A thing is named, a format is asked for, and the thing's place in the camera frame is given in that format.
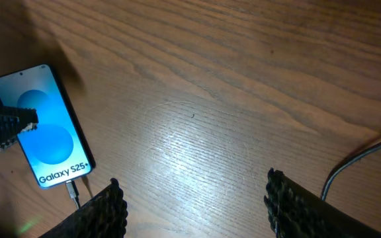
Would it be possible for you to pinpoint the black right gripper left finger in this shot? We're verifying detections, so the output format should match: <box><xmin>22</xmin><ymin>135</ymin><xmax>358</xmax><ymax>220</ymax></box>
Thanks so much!
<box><xmin>41</xmin><ymin>178</ymin><xmax>128</xmax><ymax>238</ymax></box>

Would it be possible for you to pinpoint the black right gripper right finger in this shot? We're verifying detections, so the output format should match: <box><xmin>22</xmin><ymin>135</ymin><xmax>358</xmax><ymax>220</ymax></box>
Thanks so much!
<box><xmin>264</xmin><ymin>169</ymin><xmax>381</xmax><ymax>238</ymax></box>

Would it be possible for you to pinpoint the black charger cable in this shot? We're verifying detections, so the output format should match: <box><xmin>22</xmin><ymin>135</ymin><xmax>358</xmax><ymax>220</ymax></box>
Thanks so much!
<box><xmin>64</xmin><ymin>132</ymin><xmax>381</xmax><ymax>210</ymax></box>

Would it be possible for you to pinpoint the blue smartphone lit screen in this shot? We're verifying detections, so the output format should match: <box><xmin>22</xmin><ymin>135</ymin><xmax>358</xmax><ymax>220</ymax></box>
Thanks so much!
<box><xmin>0</xmin><ymin>64</ymin><xmax>94</xmax><ymax>189</ymax></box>

